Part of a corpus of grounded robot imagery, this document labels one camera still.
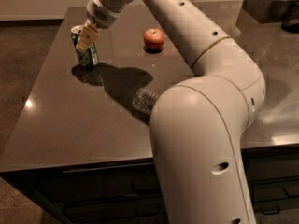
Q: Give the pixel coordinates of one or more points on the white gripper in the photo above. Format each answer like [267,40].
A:
[99,12]

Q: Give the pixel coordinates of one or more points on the green soda can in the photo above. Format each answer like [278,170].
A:
[89,58]

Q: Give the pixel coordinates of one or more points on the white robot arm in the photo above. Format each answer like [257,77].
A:
[196,125]

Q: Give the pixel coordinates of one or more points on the red apple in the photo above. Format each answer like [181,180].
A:
[153,39]

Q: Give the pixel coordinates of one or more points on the clear plastic water bottle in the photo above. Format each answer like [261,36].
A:
[144,100]

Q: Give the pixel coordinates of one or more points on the dark drawer cabinet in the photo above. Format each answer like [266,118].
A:
[129,193]

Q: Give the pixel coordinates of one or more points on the dark box with snacks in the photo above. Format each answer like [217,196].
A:
[268,11]

